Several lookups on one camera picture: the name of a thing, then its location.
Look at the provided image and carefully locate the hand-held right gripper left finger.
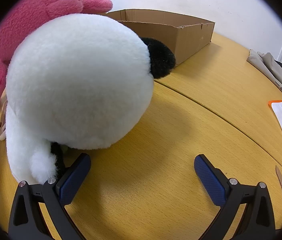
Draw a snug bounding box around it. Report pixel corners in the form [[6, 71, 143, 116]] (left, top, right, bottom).
[[8, 152, 91, 240]]

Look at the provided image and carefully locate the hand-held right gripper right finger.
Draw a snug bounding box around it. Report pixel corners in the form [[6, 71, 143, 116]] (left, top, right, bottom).
[[194, 154, 276, 240]]

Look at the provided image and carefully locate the white plush dog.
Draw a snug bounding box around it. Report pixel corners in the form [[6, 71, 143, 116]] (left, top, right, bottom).
[[5, 13, 176, 184]]

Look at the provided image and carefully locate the cardboard box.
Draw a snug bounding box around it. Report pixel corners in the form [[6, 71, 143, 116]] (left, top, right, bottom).
[[105, 9, 216, 67]]

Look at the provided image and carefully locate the pink plush bear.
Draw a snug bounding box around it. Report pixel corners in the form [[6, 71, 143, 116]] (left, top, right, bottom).
[[0, 0, 113, 117]]

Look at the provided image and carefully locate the clear plastic item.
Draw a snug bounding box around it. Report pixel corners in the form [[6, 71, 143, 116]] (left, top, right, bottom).
[[0, 102, 8, 140]]

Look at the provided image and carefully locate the beige cloth bag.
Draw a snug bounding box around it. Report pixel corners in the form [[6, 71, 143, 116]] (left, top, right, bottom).
[[246, 49, 282, 105]]

